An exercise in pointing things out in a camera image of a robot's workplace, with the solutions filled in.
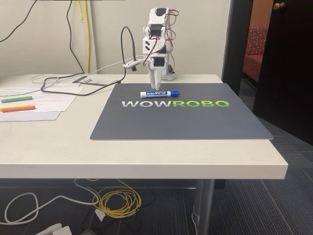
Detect blue dry erase marker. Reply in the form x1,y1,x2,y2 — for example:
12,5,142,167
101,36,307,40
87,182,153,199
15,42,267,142
140,90,181,98

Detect green marker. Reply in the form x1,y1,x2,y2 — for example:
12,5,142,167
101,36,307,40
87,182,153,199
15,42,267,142
0,95,33,103

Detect orange marker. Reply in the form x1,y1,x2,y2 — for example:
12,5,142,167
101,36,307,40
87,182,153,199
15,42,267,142
0,105,36,113

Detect yellow marker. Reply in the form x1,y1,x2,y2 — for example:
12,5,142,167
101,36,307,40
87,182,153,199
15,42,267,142
0,104,31,109

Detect grey WOWROBO mat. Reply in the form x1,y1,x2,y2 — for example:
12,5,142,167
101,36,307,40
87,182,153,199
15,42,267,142
89,82,274,141

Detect perforated metal plate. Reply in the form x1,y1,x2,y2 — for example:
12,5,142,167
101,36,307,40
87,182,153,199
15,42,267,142
79,76,117,87

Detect red patterned chair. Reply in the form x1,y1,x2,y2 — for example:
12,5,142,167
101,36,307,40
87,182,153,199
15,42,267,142
242,24,269,83

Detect printed white paper sheet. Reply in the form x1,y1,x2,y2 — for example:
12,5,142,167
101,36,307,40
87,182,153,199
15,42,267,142
0,92,81,112

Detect dark wooden door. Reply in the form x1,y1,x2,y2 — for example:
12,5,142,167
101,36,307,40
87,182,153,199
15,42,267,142
252,0,313,146

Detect blank white paper sheet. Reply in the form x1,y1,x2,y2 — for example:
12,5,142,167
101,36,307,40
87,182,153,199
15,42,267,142
0,111,62,122

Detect grey metal table leg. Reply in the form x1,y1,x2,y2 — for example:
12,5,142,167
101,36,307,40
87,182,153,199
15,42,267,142
191,179,216,235

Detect white power adapter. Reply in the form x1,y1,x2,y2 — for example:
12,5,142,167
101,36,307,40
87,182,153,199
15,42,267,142
42,222,72,235

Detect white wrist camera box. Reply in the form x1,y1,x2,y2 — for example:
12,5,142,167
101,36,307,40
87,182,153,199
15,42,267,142
122,58,143,72

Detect red arm wires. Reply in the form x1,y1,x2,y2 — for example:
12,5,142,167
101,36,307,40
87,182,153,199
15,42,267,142
144,9,179,66

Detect black camera cable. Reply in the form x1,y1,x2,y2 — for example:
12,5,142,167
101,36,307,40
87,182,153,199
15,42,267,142
41,26,137,94

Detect white table cable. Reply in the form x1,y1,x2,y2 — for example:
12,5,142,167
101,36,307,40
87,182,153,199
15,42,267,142
31,58,128,85

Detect yellow wall cable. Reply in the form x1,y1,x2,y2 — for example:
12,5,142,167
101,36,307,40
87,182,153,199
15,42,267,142
77,0,90,74

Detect dark door frame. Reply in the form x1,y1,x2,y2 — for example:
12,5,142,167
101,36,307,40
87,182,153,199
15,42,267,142
221,0,254,85

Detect black wall cable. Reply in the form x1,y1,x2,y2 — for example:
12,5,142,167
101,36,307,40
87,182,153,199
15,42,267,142
66,0,85,74
0,0,39,43

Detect yellow coiled cable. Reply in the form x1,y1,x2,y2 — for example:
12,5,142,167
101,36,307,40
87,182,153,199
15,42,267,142
87,178,142,218

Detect white floor cable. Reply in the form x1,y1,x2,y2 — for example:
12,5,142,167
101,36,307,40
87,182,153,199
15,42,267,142
3,179,100,225

